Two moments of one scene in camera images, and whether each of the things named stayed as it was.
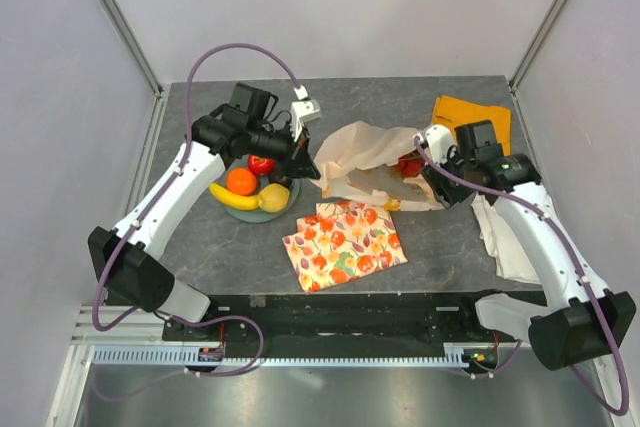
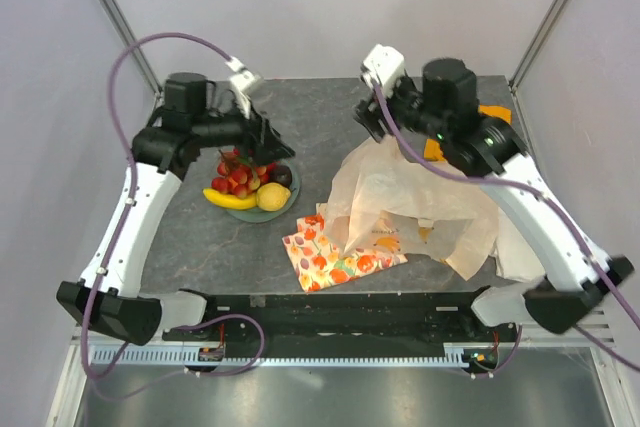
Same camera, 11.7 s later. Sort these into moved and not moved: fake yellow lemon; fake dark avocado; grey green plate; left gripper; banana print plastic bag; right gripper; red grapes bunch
Moved: right gripper; red grapes bunch; left gripper; banana print plastic bag
Not moved: grey green plate; fake yellow lemon; fake dark avocado
